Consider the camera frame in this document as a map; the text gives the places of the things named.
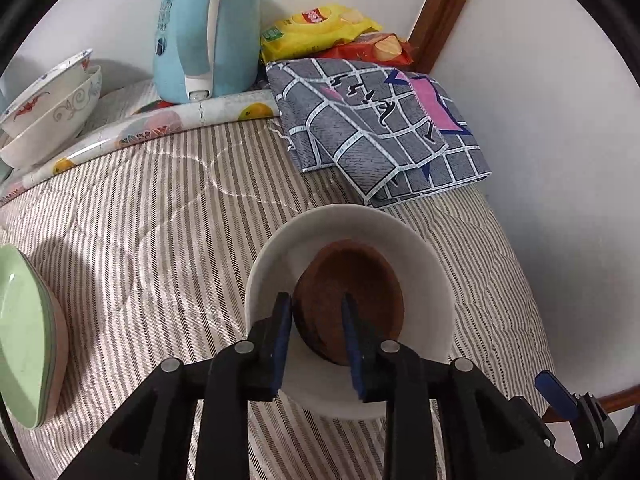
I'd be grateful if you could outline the white ceramic bowl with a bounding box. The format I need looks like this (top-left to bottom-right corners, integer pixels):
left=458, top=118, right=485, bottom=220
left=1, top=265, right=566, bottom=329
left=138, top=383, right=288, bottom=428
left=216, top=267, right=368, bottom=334
left=245, top=204, right=456, bottom=420

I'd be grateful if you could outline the yellow chips bag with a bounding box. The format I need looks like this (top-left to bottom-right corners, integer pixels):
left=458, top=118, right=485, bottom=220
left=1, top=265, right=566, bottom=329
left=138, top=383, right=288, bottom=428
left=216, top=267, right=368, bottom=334
left=260, top=4, right=383, bottom=64

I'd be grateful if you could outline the blue patterned white bowl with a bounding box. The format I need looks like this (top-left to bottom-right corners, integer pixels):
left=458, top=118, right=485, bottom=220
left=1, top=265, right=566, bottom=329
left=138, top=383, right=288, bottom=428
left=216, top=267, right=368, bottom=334
left=1, top=49, right=93, bottom=138

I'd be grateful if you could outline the red snack bag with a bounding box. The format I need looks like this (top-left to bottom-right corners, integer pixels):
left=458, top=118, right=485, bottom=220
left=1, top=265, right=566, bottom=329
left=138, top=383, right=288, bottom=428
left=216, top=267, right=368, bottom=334
left=312, top=32, right=413, bottom=68

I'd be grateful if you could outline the grey checked cloth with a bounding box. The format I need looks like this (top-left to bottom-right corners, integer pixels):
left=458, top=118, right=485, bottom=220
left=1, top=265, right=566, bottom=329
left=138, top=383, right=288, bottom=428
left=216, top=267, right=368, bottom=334
left=266, top=58, right=491, bottom=208

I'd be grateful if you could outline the fruit print rolled mat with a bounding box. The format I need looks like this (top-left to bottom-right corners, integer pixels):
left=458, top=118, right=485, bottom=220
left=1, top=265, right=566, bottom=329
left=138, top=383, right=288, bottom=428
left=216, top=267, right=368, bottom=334
left=1, top=90, right=279, bottom=205

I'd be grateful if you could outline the brown small bowl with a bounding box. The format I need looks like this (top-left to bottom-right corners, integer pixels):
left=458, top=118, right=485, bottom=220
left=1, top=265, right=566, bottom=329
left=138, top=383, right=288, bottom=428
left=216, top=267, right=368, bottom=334
left=293, top=240, right=405, bottom=366

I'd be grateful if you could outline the large white bowl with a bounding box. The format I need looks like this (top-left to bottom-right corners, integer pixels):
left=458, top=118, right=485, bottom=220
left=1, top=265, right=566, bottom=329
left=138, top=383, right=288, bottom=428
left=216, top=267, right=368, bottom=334
left=1, top=65, right=102, bottom=170

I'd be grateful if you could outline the brown wooden door frame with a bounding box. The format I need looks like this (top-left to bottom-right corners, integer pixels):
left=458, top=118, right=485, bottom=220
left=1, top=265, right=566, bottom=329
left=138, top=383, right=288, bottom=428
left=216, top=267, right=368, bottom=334
left=409, top=0, right=468, bottom=73

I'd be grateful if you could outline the striped quilted table cover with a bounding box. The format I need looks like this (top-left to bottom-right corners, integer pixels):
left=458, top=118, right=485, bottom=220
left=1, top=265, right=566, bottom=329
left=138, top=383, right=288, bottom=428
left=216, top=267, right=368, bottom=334
left=1, top=119, right=552, bottom=479

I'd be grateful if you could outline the light blue electric kettle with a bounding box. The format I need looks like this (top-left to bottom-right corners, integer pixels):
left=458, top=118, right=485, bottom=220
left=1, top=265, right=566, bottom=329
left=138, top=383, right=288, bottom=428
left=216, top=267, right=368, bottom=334
left=153, top=0, right=260, bottom=104

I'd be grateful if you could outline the green square plate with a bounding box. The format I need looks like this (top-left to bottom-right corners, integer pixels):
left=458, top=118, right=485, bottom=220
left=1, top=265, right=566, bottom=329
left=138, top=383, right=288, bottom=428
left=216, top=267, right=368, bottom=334
left=1, top=245, right=52, bottom=429

